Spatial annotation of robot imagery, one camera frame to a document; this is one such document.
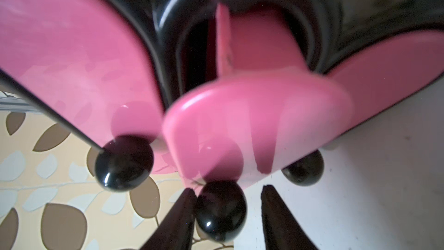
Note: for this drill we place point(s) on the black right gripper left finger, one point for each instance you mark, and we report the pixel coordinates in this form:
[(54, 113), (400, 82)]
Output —
[(176, 230)]

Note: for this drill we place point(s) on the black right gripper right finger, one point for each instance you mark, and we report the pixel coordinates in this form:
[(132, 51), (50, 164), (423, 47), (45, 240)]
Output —
[(281, 230)]

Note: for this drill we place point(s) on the pink drawer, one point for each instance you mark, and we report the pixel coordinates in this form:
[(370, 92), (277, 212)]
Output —
[(101, 68), (358, 88), (264, 110)]

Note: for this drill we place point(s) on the pink top drawer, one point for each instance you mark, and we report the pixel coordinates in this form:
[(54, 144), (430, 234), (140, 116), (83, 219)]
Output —
[(101, 68)]

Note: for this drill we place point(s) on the pink bottom drawer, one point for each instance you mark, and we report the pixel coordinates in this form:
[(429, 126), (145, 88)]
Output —
[(358, 88)]

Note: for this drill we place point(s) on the black drawer cabinet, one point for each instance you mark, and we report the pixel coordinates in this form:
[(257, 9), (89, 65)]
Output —
[(330, 29)]

